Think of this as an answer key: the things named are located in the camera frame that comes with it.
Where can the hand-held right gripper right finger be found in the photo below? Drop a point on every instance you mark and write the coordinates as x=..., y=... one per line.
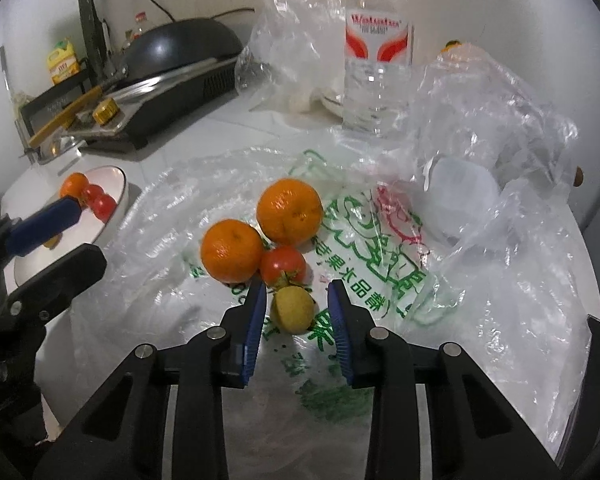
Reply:
x=341, y=330

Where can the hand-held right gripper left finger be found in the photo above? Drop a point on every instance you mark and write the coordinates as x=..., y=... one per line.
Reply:
x=255, y=325

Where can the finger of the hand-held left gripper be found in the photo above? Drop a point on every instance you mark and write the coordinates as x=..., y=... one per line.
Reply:
x=45, y=225
x=60, y=270

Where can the yellow fruit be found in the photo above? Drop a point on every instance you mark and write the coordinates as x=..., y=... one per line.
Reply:
x=292, y=308
x=51, y=241

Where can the small orange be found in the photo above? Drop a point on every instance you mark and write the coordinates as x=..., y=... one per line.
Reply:
x=74, y=185

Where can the red tomato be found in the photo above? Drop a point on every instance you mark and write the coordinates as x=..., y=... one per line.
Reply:
x=105, y=206
x=92, y=194
x=282, y=266

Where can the white plate with dark rim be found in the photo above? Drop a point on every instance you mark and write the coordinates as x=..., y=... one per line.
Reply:
x=107, y=180

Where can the clear plastic bag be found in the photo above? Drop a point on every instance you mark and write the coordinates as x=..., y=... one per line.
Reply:
x=379, y=240
x=479, y=110
x=280, y=50

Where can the large orange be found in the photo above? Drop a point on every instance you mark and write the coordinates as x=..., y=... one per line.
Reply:
x=290, y=210

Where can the brass knob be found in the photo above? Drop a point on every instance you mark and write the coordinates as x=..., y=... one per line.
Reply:
x=105, y=110

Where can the yellow detergent bottle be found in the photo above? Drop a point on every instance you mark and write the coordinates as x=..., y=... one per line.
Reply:
x=61, y=62

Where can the steel induction cooker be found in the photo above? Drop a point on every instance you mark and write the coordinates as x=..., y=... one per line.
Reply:
x=190, y=87

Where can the clear bottle with red label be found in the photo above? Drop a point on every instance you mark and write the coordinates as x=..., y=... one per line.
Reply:
x=140, y=22

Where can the white bowl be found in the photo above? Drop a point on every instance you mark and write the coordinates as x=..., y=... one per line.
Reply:
x=332, y=102

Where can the crumpled clear plastic bag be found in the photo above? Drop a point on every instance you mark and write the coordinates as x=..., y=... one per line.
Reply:
x=479, y=110

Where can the clear water bottle red label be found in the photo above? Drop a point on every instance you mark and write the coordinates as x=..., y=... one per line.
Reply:
x=377, y=60

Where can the brown wooden knob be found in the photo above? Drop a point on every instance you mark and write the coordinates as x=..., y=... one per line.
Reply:
x=578, y=176

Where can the orange round object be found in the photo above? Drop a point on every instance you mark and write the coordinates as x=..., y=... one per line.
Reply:
x=452, y=46

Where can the dark green metal post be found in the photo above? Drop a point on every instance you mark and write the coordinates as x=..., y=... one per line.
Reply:
x=86, y=10

